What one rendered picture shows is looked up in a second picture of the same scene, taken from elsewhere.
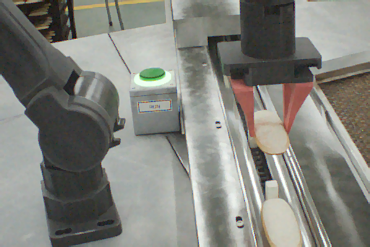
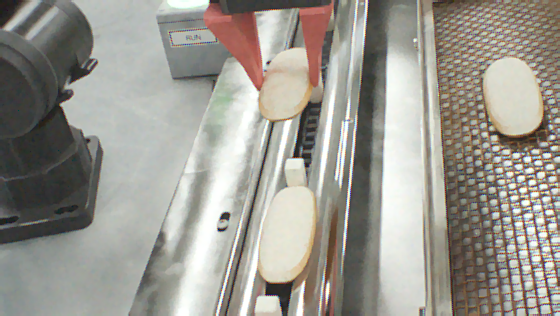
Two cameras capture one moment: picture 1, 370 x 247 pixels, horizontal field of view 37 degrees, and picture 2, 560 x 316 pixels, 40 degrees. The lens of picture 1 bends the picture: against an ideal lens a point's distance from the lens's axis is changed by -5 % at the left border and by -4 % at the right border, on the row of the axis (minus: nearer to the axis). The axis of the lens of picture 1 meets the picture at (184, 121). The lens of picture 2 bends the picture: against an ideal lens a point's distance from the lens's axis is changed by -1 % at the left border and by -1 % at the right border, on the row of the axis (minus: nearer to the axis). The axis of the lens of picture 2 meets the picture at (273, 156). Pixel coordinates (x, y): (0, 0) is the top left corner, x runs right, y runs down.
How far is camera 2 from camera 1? 0.22 m
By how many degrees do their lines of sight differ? 15
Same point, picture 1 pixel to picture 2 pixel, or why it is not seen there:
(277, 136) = (289, 92)
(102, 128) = (26, 77)
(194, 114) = not seen: hidden behind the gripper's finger
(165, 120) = (211, 57)
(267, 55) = not seen: outside the picture
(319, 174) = (406, 148)
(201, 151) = (225, 106)
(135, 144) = (166, 92)
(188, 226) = not seen: hidden behind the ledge
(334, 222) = (396, 231)
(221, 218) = (201, 213)
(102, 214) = (67, 196)
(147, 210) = (139, 191)
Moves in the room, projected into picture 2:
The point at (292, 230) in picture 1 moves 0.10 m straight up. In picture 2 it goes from (295, 241) to (271, 113)
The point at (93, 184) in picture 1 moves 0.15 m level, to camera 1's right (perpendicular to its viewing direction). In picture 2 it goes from (49, 154) to (228, 145)
